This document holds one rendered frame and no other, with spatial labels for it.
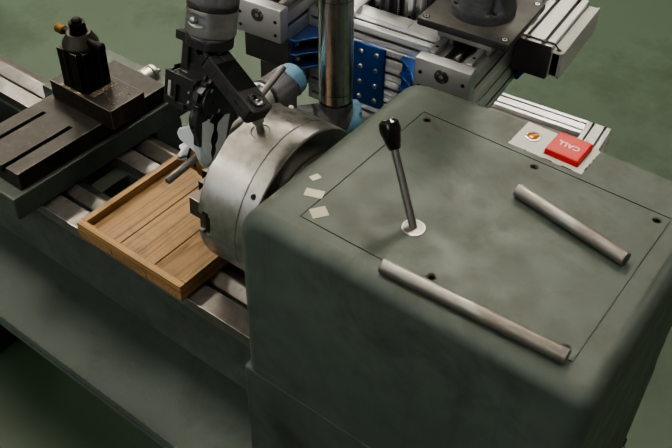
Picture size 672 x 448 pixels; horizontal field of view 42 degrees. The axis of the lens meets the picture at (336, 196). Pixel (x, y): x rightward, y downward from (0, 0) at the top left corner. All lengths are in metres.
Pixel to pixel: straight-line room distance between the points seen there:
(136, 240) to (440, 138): 0.70
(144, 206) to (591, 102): 2.45
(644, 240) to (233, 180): 0.67
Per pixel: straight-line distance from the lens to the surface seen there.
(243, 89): 1.26
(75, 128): 2.03
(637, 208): 1.42
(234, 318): 1.69
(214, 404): 1.98
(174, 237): 1.84
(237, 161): 1.49
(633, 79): 4.15
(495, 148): 1.47
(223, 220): 1.51
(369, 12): 2.20
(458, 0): 2.03
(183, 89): 1.32
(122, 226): 1.88
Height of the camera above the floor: 2.14
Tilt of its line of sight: 41 degrees down
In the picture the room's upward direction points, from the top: 1 degrees clockwise
